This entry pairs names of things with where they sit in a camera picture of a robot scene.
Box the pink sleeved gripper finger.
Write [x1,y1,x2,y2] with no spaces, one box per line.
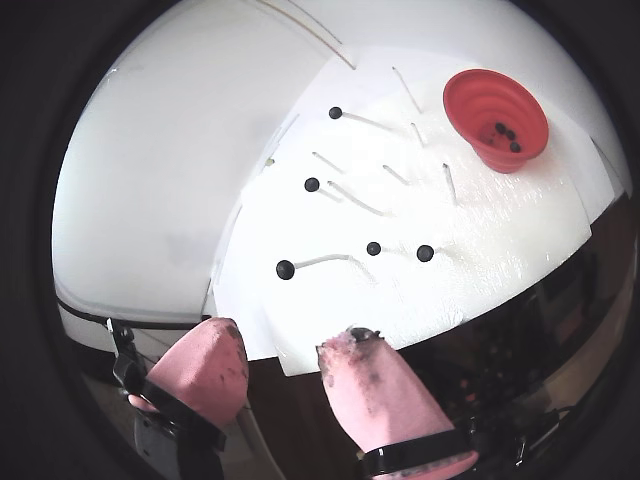
[316,325,484,480]
[127,316,250,480]

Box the red collapsible silicone cup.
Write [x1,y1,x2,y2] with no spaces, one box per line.
[442,68,550,175]

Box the white foam block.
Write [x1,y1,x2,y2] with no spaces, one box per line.
[213,45,594,377]

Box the long curved white stem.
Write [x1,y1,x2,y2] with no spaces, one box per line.
[293,252,376,287]

